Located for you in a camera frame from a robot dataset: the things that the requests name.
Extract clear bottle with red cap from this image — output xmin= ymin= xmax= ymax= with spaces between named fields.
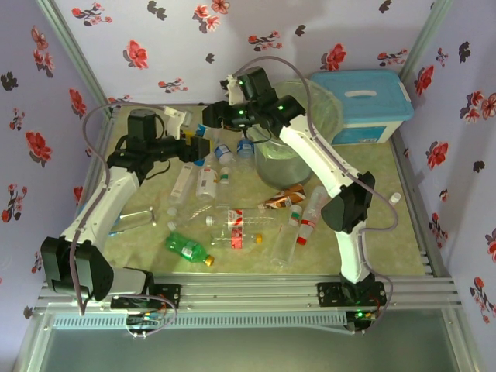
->
xmin=296 ymin=185 xmax=329 ymax=246

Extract small circuit board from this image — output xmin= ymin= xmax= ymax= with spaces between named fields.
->
xmin=346 ymin=308 xmax=379 ymax=334
xmin=126 ymin=312 xmax=164 ymax=329

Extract clear label-less plastic bottle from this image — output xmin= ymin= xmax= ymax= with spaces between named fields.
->
xmin=205 ymin=127 xmax=225 ymax=149

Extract left arm grey cable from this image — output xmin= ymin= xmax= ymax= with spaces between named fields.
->
xmin=69 ymin=103 xmax=174 ymax=317

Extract clear bottle plain white label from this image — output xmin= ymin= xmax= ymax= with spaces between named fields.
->
xmin=168 ymin=164 xmax=195 ymax=205

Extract brown coffee drink bottle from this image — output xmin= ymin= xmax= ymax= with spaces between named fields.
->
xmin=264 ymin=184 xmax=308 ymax=211

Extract green bottle with yellow cap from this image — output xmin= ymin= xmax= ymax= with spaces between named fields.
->
xmin=164 ymin=231 xmax=216 ymax=267

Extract large clear bottle red label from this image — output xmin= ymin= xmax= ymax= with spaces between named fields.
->
xmin=204 ymin=208 xmax=288 ymax=233

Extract white-label bottle orange V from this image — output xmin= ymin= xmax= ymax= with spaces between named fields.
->
xmin=195 ymin=166 xmax=219 ymax=202

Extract clear red-label bottle yellow cap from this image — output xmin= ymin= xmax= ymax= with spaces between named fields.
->
xmin=208 ymin=228 xmax=264 ymax=250

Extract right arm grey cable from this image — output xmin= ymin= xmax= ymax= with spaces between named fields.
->
xmin=231 ymin=56 xmax=401 ymax=334

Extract pale green bin liner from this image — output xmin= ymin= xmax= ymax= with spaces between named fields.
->
xmin=251 ymin=79 xmax=344 ymax=160

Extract grey slotted cable duct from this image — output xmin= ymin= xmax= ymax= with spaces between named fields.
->
xmin=52 ymin=312 xmax=348 ymax=330

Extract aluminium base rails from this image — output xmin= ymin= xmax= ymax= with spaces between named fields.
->
xmin=38 ymin=274 xmax=464 ymax=311

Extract clear bottle green red label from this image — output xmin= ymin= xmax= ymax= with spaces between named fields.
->
xmin=270 ymin=205 xmax=304 ymax=268

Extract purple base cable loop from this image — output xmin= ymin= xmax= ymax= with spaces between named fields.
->
xmin=124 ymin=294 xmax=177 ymax=341

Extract white box with blue lid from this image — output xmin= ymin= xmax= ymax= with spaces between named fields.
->
xmin=309 ymin=69 xmax=415 ymax=146

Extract aluminium frame post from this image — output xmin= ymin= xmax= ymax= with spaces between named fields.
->
xmin=36 ymin=0 xmax=115 ymax=117
xmin=398 ymin=0 xmax=454 ymax=78

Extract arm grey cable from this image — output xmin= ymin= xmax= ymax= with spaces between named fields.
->
xmin=69 ymin=103 xmax=174 ymax=317
xmin=231 ymin=56 xmax=401 ymax=334

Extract clear plastic bin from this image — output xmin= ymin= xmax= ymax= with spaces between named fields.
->
xmin=247 ymin=79 xmax=344 ymax=191

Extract clear bottle with blue label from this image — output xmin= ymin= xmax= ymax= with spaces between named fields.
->
xmin=213 ymin=142 xmax=236 ymax=164
xmin=236 ymin=138 xmax=256 ymax=160

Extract crushed clear bottle white cap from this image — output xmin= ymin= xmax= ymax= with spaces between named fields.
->
xmin=166 ymin=215 xmax=206 ymax=233
xmin=167 ymin=204 xmax=214 ymax=224

